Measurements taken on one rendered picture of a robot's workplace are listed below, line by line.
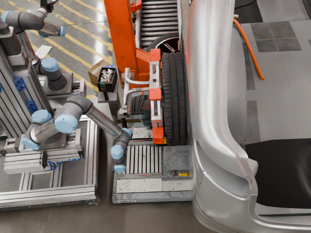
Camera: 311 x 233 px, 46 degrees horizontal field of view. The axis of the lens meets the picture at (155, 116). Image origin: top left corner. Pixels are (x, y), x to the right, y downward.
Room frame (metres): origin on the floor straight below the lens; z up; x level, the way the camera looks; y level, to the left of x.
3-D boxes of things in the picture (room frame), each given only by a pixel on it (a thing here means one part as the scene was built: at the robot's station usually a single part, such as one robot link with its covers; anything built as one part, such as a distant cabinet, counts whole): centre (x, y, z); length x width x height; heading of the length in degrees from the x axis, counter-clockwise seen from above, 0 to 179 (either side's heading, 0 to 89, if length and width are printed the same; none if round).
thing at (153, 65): (1.72, -0.02, 0.85); 0.54 x 0.07 x 0.54; 176
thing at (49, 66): (2.03, 0.74, 0.98); 0.13 x 0.12 x 0.14; 75
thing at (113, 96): (2.34, 0.39, 0.44); 0.43 x 0.17 x 0.03; 176
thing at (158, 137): (1.41, 0.00, 0.85); 0.09 x 0.08 x 0.07; 176
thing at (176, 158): (1.71, -0.19, 0.32); 0.40 x 0.30 x 0.28; 176
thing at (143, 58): (2.22, -0.16, 0.69); 0.52 x 0.17 x 0.35; 86
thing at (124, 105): (1.63, 0.11, 1.03); 0.19 x 0.18 x 0.11; 86
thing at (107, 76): (2.32, 0.39, 0.51); 0.20 x 0.14 x 0.13; 168
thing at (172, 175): (1.71, -0.19, 0.13); 0.50 x 0.36 x 0.10; 176
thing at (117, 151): (1.24, 0.25, 0.95); 0.11 x 0.08 x 0.11; 161
